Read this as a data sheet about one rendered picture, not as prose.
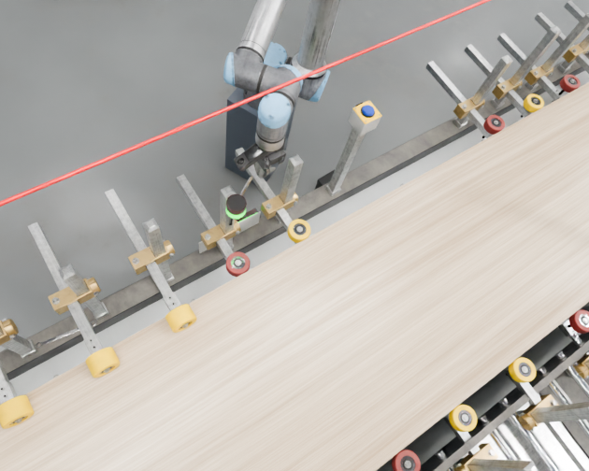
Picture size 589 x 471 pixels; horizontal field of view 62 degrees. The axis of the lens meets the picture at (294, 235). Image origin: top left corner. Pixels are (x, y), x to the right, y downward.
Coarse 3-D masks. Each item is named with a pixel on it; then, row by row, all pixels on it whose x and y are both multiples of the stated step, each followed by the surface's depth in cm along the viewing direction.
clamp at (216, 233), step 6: (234, 222) 172; (216, 228) 170; (234, 228) 171; (204, 234) 169; (210, 234) 169; (216, 234) 169; (222, 234) 170; (228, 234) 170; (234, 234) 173; (204, 240) 168; (210, 240) 168; (216, 240) 168; (210, 246) 170
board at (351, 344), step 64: (512, 128) 205; (576, 128) 210; (448, 192) 187; (512, 192) 191; (576, 192) 196; (320, 256) 168; (384, 256) 172; (448, 256) 176; (512, 256) 180; (576, 256) 184; (256, 320) 156; (320, 320) 159; (384, 320) 162; (448, 320) 166; (512, 320) 169; (64, 384) 140; (128, 384) 143; (192, 384) 145; (256, 384) 148; (320, 384) 151; (384, 384) 154; (448, 384) 157; (0, 448) 132; (64, 448) 134; (128, 448) 136; (192, 448) 139; (256, 448) 141; (320, 448) 144; (384, 448) 146
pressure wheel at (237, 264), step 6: (234, 252) 164; (240, 252) 164; (228, 258) 162; (234, 258) 163; (240, 258) 163; (246, 258) 163; (228, 264) 162; (234, 264) 162; (240, 264) 163; (246, 264) 162; (228, 270) 162; (234, 270) 161; (240, 270) 161; (246, 270) 162; (234, 276) 163
